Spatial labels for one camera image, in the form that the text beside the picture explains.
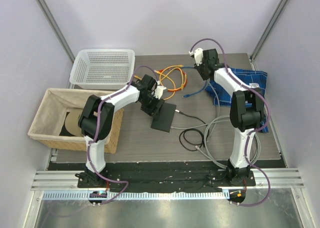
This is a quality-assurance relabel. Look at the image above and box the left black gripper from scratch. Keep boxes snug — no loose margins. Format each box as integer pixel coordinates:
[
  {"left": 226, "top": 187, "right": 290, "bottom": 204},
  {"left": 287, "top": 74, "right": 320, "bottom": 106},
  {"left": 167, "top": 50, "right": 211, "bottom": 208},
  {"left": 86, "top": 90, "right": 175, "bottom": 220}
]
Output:
[{"left": 140, "top": 93, "right": 165, "bottom": 121}]

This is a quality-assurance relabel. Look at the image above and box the black network switch box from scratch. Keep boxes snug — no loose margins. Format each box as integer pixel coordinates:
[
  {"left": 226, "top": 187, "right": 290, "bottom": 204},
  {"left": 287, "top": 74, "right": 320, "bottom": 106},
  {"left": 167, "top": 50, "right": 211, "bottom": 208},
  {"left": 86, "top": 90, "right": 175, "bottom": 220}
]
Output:
[{"left": 150, "top": 102, "right": 177, "bottom": 133}]

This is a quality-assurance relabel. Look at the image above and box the blue ethernet cable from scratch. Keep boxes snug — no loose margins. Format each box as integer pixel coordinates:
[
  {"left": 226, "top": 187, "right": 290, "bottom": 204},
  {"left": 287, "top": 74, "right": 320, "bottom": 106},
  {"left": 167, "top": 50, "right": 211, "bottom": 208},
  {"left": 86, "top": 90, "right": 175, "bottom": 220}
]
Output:
[{"left": 182, "top": 65, "right": 207, "bottom": 99}]

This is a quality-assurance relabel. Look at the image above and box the red ethernet cable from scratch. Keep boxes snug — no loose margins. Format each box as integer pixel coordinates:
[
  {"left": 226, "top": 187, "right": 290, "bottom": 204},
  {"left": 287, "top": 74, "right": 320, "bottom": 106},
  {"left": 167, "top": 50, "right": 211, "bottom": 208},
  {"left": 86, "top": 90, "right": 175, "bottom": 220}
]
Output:
[{"left": 159, "top": 68, "right": 189, "bottom": 92}]

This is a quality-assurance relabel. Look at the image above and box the black ethernet cable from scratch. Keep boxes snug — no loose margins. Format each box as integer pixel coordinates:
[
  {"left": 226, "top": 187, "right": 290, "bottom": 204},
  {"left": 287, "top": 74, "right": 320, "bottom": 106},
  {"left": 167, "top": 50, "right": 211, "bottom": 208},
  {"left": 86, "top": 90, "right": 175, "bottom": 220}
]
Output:
[{"left": 175, "top": 109, "right": 209, "bottom": 152}]

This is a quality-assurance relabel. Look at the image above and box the short orange ethernet cable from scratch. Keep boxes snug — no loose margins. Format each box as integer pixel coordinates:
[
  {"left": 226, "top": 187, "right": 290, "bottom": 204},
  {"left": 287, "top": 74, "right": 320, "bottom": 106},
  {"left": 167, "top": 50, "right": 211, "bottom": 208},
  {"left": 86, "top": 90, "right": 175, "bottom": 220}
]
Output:
[{"left": 158, "top": 64, "right": 188, "bottom": 91}]

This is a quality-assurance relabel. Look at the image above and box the long orange ethernet cable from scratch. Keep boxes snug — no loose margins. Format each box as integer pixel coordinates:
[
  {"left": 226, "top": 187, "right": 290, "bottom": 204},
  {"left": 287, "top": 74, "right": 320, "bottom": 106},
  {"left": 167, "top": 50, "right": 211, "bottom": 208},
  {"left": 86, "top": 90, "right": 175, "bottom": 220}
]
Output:
[{"left": 153, "top": 68, "right": 176, "bottom": 101}]

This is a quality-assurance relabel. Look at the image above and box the looped orange ethernet cable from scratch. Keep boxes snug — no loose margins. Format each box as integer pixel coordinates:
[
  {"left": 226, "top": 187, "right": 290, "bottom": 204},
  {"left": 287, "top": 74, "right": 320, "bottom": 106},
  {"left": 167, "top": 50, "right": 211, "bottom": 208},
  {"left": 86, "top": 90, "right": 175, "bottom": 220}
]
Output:
[{"left": 134, "top": 72, "right": 161, "bottom": 85}]

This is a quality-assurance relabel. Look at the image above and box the blue plaid cloth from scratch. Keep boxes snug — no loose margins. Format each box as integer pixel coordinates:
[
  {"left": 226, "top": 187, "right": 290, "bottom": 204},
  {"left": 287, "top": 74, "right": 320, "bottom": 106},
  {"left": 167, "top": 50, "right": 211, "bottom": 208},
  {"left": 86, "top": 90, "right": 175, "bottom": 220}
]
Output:
[{"left": 205, "top": 68, "right": 268, "bottom": 132}]

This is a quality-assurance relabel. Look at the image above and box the grey ethernet cable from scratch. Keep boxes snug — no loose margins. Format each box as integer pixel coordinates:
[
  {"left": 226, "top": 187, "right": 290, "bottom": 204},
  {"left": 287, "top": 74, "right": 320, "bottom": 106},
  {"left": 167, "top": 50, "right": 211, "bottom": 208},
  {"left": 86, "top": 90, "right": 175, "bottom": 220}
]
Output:
[{"left": 170, "top": 79, "right": 261, "bottom": 169}]

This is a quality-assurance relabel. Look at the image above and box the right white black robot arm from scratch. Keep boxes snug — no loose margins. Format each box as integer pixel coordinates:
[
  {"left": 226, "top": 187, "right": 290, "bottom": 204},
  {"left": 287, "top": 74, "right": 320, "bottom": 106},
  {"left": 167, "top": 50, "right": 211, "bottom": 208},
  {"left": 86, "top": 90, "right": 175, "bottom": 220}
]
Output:
[{"left": 189, "top": 48, "right": 265, "bottom": 186}]

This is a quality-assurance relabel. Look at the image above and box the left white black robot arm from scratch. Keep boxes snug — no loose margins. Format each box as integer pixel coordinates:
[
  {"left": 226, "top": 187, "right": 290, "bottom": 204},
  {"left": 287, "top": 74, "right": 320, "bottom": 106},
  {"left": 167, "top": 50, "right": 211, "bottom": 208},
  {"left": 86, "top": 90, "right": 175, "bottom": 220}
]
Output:
[{"left": 77, "top": 75, "right": 167, "bottom": 188}]

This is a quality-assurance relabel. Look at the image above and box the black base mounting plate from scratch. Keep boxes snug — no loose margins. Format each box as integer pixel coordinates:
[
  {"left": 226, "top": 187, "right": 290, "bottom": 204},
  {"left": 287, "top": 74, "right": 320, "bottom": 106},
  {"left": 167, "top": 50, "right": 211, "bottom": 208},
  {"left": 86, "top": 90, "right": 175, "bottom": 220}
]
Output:
[{"left": 47, "top": 160, "right": 287, "bottom": 189}]

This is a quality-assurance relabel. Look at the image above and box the white perforated plastic basket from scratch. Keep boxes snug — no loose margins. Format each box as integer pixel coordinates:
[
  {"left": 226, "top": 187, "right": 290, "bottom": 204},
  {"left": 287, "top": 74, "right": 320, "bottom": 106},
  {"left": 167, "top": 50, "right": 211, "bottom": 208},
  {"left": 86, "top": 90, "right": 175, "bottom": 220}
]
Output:
[{"left": 69, "top": 49, "right": 135, "bottom": 90}]

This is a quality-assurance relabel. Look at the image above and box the brown tape roll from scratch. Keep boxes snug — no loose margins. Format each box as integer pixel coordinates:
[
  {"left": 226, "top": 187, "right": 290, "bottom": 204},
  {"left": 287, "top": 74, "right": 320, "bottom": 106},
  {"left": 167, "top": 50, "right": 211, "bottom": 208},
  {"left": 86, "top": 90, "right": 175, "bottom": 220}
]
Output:
[{"left": 64, "top": 109, "right": 82, "bottom": 137}]

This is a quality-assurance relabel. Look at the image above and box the wicker basket with liner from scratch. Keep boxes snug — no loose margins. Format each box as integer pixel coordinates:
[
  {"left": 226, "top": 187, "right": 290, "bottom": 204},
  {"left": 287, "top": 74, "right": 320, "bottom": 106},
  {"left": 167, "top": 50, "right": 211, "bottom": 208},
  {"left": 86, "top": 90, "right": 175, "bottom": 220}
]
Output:
[{"left": 28, "top": 88, "right": 112, "bottom": 152}]

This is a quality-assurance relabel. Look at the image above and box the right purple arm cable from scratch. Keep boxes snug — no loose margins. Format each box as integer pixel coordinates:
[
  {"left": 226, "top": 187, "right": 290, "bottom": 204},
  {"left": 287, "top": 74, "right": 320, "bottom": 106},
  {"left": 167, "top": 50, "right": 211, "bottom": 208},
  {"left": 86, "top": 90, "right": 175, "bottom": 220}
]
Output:
[{"left": 190, "top": 37, "right": 272, "bottom": 207}]

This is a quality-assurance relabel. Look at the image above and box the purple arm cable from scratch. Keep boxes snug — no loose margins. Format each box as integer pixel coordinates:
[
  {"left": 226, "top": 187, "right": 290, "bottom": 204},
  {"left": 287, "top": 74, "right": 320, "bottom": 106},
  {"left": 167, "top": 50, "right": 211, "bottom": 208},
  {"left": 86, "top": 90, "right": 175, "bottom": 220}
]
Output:
[
  {"left": 190, "top": 37, "right": 272, "bottom": 207},
  {"left": 86, "top": 65, "right": 158, "bottom": 205}
]

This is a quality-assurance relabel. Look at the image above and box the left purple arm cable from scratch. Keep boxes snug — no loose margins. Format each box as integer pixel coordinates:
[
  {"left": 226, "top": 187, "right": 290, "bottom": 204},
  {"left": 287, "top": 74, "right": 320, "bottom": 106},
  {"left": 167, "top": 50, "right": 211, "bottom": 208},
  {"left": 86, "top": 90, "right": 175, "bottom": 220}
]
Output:
[{"left": 86, "top": 65, "right": 158, "bottom": 205}]

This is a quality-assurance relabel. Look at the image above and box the white slotted cable duct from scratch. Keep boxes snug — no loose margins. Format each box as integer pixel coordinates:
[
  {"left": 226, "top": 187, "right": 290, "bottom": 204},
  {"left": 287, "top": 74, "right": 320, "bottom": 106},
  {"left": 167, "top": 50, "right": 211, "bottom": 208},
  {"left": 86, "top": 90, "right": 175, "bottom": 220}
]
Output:
[{"left": 42, "top": 189, "right": 230, "bottom": 201}]

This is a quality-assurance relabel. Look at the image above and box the aluminium frame rail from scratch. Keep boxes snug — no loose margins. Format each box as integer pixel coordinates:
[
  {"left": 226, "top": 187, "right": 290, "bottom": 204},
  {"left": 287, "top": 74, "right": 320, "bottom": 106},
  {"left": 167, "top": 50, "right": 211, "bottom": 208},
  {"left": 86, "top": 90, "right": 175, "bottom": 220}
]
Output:
[{"left": 31, "top": 168, "right": 304, "bottom": 193}]

